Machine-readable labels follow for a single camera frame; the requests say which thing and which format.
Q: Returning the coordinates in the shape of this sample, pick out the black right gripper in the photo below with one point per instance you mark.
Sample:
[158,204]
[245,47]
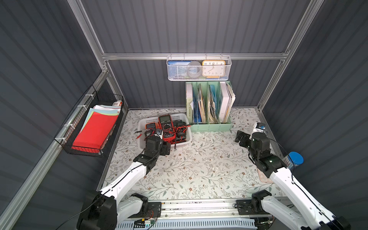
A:
[244,139]

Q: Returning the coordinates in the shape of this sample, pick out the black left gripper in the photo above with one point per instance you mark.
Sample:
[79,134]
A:
[165,148]

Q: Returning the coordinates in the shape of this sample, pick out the orange multimeter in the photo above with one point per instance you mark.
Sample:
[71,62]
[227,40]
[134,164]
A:
[151,127]

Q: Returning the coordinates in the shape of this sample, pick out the red multimeter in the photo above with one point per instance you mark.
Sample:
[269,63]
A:
[166,125]

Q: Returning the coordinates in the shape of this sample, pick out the small black multimeter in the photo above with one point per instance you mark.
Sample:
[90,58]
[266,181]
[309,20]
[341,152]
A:
[181,129]

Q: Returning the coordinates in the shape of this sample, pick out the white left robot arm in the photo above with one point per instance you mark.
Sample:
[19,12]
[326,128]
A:
[104,209]

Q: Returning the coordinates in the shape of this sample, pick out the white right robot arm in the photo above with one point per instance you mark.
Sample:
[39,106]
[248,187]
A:
[311,214]

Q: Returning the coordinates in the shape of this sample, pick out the blue box in basket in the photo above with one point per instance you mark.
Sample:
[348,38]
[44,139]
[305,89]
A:
[177,69]

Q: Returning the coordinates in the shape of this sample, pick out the pink calculator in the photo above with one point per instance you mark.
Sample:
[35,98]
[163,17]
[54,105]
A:
[263,179]

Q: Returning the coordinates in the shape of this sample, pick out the blue lid jar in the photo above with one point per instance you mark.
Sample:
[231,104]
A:
[293,160]

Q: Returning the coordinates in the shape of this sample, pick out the red paper folder stack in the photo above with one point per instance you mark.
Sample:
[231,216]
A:
[100,121]

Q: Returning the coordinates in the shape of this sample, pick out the green file organizer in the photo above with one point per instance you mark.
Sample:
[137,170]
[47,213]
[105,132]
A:
[208,105]

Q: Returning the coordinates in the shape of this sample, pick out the grey tape roll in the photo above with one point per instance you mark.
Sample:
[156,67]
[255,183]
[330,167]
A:
[194,69]

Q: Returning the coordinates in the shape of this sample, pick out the yellow alarm clock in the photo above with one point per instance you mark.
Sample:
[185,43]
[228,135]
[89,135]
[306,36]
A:
[213,68]

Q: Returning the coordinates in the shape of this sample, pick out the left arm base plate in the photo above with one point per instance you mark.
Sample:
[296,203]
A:
[139,206]

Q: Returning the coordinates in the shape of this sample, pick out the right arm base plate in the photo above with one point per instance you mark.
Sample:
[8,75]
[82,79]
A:
[252,206]

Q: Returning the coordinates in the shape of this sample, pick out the black wire wall basket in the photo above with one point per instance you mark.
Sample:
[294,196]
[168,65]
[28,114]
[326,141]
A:
[71,129]

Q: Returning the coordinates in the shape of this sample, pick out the white wire wall basket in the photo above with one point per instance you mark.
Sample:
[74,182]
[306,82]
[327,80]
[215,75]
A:
[200,59]

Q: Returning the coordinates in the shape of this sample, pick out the white perforated cable duct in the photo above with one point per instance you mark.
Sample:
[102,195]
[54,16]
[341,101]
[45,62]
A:
[193,224]

